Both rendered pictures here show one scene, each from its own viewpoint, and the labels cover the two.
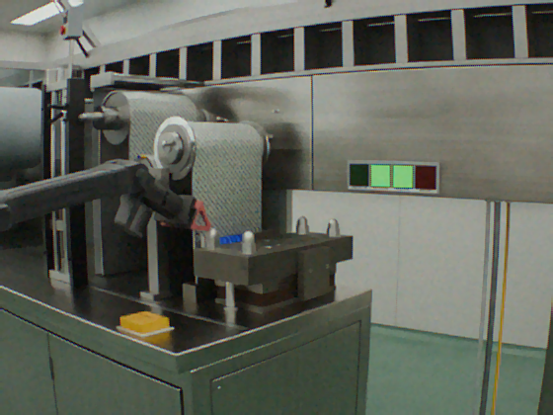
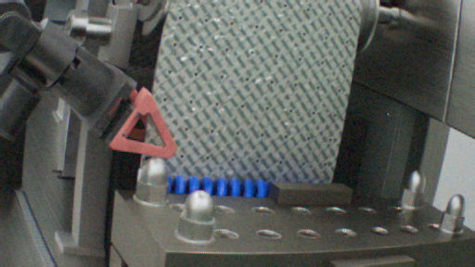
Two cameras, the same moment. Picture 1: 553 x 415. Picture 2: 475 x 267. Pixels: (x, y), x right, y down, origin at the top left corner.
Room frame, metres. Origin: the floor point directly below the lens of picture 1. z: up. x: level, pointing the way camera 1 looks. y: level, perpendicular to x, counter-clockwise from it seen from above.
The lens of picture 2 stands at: (0.64, -0.25, 1.28)
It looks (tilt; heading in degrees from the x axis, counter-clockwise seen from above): 12 degrees down; 25
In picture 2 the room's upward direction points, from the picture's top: 10 degrees clockwise
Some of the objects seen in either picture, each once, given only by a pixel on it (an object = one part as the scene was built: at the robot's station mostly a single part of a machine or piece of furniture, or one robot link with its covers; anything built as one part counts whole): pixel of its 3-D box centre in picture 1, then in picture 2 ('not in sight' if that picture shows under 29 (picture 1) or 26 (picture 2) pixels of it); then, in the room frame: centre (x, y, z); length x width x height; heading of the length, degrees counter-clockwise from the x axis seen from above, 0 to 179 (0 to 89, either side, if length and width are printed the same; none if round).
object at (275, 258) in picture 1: (278, 254); (316, 247); (1.40, -0.01, 1.00); 0.40 x 0.16 x 0.06; 141
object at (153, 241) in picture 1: (153, 233); (86, 132); (1.38, 0.29, 1.05); 0.06 x 0.05 x 0.31; 141
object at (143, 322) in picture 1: (144, 322); not in sight; (1.11, 0.26, 0.91); 0.07 x 0.07 x 0.02; 51
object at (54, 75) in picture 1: (61, 79); not in sight; (1.93, 0.73, 1.50); 0.14 x 0.14 x 0.06
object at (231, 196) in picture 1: (228, 205); (252, 111); (1.45, 0.11, 1.11); 0.23 x 0.01 x 0.18; 141
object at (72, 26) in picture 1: (70, 23); not in sight; (1.76, 0.65, 1.66); 0.07 x 0.07 x 0.10; 36
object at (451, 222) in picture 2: (333, 227); (455, 211); (1.50, -0.14, 1.05); 0.04 x 0.04 x 0.04
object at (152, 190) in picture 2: (212, 238); (153, 179); (1.30, 0.14, 1.05); 0.04 x 0.04 x 0.04
